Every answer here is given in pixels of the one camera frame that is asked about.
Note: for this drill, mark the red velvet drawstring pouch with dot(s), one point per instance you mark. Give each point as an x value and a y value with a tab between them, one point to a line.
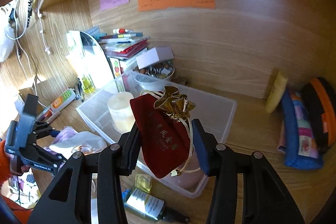
166	132

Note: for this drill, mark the black pens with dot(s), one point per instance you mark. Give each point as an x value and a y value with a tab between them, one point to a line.
78	90

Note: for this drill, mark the small white cardboard box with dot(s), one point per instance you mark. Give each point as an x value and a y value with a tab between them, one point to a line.
153	56

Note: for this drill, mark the orange sleeve forearm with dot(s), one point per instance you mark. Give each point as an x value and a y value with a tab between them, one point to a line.
21	213

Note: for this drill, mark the cream cylinder candle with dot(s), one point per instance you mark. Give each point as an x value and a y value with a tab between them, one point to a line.
121	112

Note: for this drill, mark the orange white tube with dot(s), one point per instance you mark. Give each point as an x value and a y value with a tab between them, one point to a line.
57	106

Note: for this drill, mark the yellow liquid bottle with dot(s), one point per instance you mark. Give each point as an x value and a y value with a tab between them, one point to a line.
88	86

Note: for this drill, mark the stack of books and cards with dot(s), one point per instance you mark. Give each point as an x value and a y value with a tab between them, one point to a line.
123	45

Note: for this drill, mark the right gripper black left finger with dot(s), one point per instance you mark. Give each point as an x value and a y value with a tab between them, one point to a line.
67	199

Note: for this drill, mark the small square perfume bottle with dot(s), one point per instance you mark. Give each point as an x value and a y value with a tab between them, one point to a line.
143	182

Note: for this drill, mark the pink notebook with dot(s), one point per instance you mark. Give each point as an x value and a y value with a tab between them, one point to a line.
281	147

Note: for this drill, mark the clear plastic bowl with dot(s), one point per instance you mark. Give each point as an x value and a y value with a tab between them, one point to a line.
147	82

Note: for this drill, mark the white cloth drawstring bag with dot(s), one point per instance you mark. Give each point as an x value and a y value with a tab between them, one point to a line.
85	142

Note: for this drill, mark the fruit print box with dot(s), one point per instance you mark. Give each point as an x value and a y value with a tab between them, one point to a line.
115	67

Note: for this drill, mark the green glass bottle white label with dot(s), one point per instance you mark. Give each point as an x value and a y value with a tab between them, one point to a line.
150	208

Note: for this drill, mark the cream lotion tube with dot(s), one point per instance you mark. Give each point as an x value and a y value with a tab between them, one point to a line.
276	92

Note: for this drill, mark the blue fabric pouch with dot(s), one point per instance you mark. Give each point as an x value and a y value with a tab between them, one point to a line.
301	150

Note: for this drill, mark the black orange round case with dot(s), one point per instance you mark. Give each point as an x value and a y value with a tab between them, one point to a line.
318	97

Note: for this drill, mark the white paper bag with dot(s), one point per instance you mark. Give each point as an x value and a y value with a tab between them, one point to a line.
88	59

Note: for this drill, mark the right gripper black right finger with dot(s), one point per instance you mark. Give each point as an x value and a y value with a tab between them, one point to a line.
266	199

